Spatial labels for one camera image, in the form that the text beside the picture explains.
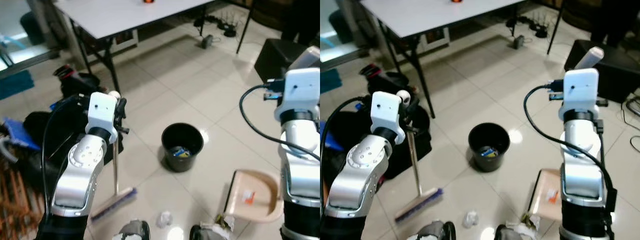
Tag broom with purple bristles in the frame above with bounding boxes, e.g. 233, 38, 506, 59
394, 89, 444, 224
90, 90, 139, 224

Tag dark blue floor mat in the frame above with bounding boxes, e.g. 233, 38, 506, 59
0, 69, 36, 101
320, 68, 342, 94

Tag large black bag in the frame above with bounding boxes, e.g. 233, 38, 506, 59
22, 102, 125, 177
324, 102, 433, 180

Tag black bag with red trim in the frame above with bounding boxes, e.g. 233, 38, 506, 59
358, 63, 403, 96
52, 64, 102, 99

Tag black plastic bucket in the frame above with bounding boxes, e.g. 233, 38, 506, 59
468, 122, 511, 174
161, 122, 205, 174

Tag white framed picture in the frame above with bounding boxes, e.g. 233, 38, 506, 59
106, 29, 139, 54
419, 27, 451, 53

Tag blue cloth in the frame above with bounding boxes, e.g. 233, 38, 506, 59
324, 129, 347, 152
2, 116, 42, 152

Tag white folding table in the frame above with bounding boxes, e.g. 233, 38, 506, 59
360, 0, 566, 120
52, 0, 255, 94

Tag crumpled white paper ball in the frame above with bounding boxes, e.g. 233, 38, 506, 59
156, 210, 174, 229
462, 210, 480, 229
215, 214, 236, 232
520, 213, 542, 232

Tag black power strip with plugs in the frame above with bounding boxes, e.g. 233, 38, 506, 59
193, 14, 239, 39
505, 14, 550, 39

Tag brown woven basket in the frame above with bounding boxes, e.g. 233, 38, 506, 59
0, 162, 45, 240

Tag person legs in black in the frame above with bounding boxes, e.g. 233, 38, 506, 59
590, 0, 640, 49
280, 0, 321, 47

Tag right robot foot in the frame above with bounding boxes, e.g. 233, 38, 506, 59
494, 224, 527, 240
189, 224, 223, 240

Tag black box stool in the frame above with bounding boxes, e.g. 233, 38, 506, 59
564, 39, 640, 104
254, 37, 312, 84

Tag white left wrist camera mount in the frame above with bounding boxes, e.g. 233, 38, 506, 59
86, 92, 121, 145
369, 91, 406, 146

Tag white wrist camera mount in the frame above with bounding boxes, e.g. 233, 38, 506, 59
557, 68, 600, 122
86, 92, 121, 145
369, 91, 406, 146
274, 67, 321, 122

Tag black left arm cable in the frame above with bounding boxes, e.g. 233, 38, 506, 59
320, 96, 373, 161
40, 94, 92, 221

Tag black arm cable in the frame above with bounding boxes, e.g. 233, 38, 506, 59
523, 84, 619, 222
238, 84, 321, 162
40, 94, 92, 221
320, 96, 373, 161

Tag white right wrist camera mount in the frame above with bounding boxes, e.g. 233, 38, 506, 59
274, 67, 321, 122
557, 68, 600, 122

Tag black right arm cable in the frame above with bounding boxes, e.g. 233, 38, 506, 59
238, 84, 321, 162
523, 84, 619, 222

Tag black floor cable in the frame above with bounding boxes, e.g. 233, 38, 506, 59
621, 94, 640, 153

